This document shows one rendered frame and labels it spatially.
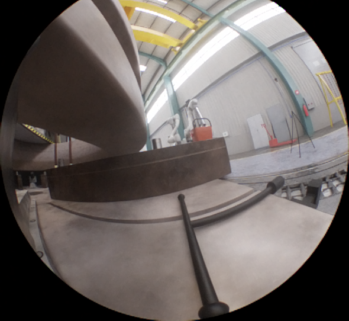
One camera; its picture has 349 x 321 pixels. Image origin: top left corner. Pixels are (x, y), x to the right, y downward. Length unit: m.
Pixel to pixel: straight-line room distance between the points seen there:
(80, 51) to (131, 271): 0.55
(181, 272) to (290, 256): 0.24
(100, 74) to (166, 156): 0.70
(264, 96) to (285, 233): 7.25
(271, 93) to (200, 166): 6.98
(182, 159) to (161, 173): 0.20
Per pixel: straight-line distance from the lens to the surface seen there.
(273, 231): 0.36
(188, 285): 0.28
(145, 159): 0.81
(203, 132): 0.96
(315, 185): 0.56
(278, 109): 7.13
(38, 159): 4.72
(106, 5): 0.98
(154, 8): 10.99
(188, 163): 0.85
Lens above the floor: 0.57
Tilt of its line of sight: 8 degrees up
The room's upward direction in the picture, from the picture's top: 12 degrees counter-clockwise
